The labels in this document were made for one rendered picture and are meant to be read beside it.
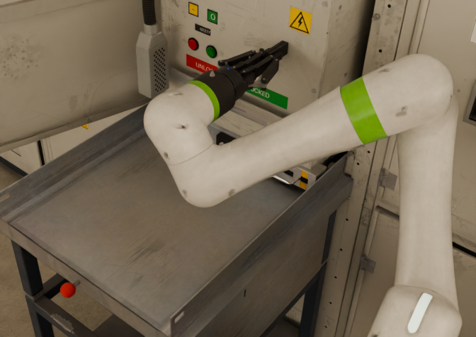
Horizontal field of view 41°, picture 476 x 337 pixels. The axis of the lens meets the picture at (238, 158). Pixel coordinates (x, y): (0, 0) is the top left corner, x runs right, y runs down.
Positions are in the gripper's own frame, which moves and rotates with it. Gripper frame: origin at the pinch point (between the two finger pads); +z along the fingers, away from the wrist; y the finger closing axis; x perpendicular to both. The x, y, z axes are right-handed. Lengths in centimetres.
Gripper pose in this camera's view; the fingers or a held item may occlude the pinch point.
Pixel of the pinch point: (275, 52)
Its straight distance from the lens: 146.5
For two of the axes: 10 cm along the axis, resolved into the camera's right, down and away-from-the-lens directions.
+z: 6.0, -4.8, 6.4
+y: 8.0, 4.0, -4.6
